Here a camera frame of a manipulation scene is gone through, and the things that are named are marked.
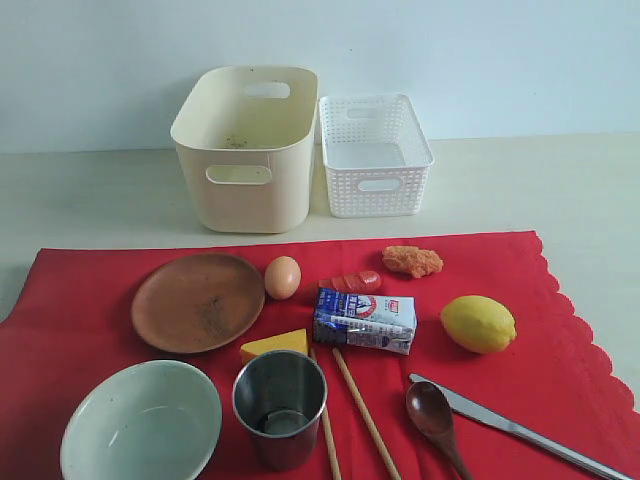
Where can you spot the blue white milk carton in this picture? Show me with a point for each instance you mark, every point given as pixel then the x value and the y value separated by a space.
pixel 386 323

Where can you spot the brown egg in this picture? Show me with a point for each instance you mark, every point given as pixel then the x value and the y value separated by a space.
pixel 282 278

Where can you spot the left wooden chopstick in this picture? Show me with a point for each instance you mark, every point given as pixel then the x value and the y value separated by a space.
pixel 330 444

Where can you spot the wooden chopstick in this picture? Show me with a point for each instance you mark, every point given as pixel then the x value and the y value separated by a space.
pixel 367 418
pixel 330 444

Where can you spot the pale green ceramic bowl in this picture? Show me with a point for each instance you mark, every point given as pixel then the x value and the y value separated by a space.
pixel 159 419

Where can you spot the cream plastic bin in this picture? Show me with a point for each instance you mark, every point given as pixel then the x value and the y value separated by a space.
pixel 244 137

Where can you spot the orange cheese wedge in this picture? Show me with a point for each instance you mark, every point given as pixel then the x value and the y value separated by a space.
pixel 295 340

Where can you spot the red table cloth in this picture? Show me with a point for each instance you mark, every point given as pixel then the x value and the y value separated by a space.
pixel 71 328

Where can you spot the dark wooden spoon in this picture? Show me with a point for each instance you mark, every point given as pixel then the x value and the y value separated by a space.
pixel 431 413

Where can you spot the red sausage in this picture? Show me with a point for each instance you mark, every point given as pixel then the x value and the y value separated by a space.
pixel 363 282

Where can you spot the right wooden chopstick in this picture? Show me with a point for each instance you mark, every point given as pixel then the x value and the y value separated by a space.
pixel 367 418

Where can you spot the white perforated plastic basket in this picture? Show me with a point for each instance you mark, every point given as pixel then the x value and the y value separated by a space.
pixel 375 155

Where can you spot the silver table knife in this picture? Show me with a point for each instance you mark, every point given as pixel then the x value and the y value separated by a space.
pixel 483 415

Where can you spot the stainless steel cup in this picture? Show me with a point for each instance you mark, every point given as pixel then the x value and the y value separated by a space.
pixel 279 397

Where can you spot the yellow lemon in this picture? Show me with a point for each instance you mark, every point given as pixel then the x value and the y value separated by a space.
pixel 479 324

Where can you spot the brown wooden plate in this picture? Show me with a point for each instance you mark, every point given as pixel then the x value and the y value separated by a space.
pixel 198 303

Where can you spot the orange fried chicken piece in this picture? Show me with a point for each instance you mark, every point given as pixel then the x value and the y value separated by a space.
pixel 412 260

